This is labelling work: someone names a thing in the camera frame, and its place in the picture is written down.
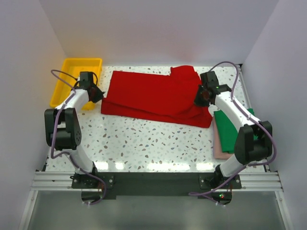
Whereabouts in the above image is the red t shirt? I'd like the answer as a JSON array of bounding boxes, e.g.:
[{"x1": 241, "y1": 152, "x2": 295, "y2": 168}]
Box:
[{"x1": 101, "y1": 66, "x2": 212, "y2": 128}]

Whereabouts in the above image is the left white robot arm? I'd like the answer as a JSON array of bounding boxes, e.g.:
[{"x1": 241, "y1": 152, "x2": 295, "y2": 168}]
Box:
[{"x1": 44, "y1": 69, "x2": 104, "y2": 188}]

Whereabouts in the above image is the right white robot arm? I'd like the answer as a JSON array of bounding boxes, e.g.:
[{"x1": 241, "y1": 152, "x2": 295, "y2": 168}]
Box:
[{"x1": 194, "y1": 71, "x2": 273, "y2": 188}]

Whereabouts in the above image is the yellow plastic bin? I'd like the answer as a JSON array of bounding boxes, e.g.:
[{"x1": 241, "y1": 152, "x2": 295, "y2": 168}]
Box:
[{"x1": 49, "y1": 57, "x2": 103, "y2": 111}]

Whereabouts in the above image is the green folded t shirt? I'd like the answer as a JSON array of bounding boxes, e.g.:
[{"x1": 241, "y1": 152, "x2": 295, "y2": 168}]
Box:
[{"x1": 213, "y1": 108, "x2": 256, "y2": 154}]

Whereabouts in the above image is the pink folded t shirt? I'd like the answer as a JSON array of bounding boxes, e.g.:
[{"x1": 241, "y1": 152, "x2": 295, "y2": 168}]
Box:
[{"x1": 212, "y1": 115, "x2": 240, "y2": 161}]

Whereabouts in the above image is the aluminium frame rail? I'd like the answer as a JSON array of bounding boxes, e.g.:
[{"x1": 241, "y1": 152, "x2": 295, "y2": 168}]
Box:
[{"x1": 30, "y1": 172, "x2": 283, "y2": 192}]

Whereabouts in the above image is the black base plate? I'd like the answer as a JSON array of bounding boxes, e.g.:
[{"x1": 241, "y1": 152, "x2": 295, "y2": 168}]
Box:
[{"x1": 70, "y1": 172, "x2": 242, "y2": 201}]

